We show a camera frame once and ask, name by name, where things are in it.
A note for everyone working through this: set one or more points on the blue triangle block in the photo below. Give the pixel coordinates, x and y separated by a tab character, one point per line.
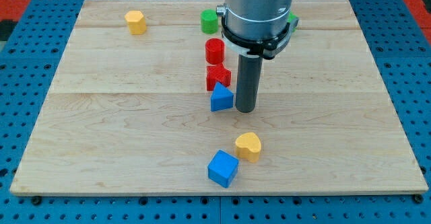
221	98

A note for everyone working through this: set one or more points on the green block behind arm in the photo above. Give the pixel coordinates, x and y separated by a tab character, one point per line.
293	21

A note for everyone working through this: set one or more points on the yellow heart block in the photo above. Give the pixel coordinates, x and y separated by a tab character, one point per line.
248	146

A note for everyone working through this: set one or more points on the green cylinder block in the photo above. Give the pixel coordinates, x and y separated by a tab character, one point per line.
209	21

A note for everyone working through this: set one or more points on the red cylinder block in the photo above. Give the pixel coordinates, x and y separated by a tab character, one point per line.
215	51

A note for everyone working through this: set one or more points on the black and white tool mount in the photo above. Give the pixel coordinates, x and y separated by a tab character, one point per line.
266	49

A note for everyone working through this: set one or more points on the blue cube block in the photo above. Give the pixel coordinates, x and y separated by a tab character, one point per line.
223	168

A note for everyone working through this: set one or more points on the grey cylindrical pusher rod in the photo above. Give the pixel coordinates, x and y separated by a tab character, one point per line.
248	76

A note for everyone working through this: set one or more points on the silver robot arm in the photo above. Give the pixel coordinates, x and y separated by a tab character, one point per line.
257	30

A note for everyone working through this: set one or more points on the light wooden board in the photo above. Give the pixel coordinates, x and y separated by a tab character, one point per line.
128	115

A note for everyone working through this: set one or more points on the yellow hexagon block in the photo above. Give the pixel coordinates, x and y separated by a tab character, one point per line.
135	20

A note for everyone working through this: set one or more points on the red star block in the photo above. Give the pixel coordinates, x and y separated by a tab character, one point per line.
217	74

